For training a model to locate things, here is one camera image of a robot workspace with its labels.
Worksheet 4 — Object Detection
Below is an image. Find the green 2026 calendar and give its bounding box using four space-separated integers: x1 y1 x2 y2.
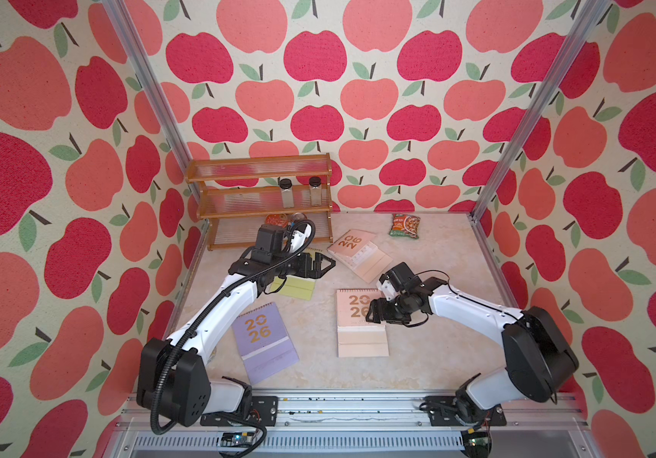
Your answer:
268 249 319 301

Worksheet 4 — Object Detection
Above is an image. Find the pink 2026 calendar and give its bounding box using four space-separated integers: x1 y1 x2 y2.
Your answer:
335 288 389 358
328 229 393 284

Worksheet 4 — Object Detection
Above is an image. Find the purple 2026 calendar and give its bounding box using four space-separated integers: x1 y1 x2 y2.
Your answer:
232 303 299 385

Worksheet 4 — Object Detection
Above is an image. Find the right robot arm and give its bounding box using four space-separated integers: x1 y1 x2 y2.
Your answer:
366 263 580 427

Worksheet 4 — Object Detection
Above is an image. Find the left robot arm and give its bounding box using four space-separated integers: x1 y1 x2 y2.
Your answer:
136 219 335 435

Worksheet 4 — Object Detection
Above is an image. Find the flat red tin can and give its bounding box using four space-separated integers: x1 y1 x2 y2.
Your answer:
264 214 290 228

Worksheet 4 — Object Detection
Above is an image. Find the left glass spice jar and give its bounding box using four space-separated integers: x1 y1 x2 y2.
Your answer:
278 177 295 209

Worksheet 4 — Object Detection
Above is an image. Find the glass spice jar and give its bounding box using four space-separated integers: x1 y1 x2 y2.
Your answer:
278 177 295 209
309 176 322 207

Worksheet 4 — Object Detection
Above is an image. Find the right glass spice jar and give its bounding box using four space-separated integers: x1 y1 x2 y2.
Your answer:
309 176 322 207

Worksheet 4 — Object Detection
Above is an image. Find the green orange snack packet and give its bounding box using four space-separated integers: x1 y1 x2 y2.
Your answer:
389 214 421 240

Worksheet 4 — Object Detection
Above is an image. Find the wooden spice rack shelf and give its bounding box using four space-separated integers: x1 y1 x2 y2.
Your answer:
186 154 337 251

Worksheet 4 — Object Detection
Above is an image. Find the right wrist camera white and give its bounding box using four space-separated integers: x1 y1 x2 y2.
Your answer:
377 274 398 302

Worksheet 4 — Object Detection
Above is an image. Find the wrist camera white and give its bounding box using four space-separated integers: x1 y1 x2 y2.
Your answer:
288 219 314 254
377 274 398 302

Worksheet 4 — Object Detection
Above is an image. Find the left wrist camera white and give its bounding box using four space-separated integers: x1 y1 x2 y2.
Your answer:
288 219 314 254

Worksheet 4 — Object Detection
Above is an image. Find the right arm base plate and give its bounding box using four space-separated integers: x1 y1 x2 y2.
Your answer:
419 396 507 429

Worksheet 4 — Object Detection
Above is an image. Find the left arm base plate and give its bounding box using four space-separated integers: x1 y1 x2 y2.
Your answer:
200 396 279 427

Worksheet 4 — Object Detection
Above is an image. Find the aluminium front rail frame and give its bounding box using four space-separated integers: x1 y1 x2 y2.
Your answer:
99 389 602 457

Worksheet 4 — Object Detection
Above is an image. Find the left aluminium corner post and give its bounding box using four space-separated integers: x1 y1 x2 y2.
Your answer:
103 0 192 172

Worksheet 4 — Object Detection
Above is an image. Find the aluminium corner post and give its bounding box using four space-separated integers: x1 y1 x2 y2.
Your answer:
469 0 609 227
103 0 192 172

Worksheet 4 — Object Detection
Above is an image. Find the right aluminium corner post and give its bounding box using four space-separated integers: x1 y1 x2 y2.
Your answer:
469 0 609 227

